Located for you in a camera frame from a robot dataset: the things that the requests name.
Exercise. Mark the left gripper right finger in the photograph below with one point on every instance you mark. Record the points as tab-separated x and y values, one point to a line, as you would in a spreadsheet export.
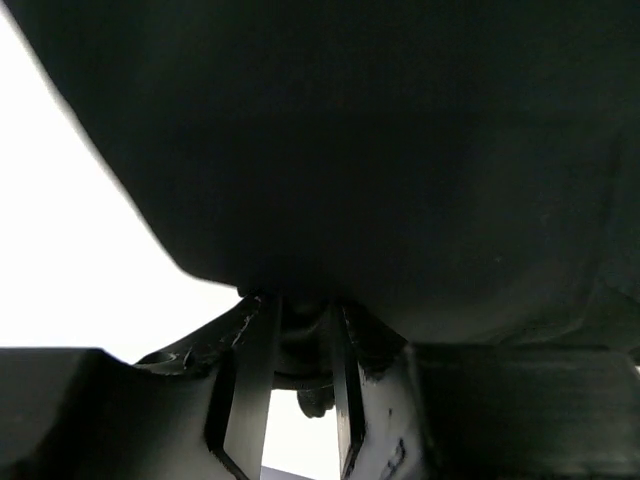
444	411

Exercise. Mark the black long sleeve shirt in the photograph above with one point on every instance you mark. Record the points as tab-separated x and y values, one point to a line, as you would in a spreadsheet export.
468	171

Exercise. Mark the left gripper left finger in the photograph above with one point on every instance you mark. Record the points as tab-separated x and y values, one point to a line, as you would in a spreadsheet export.
196	409

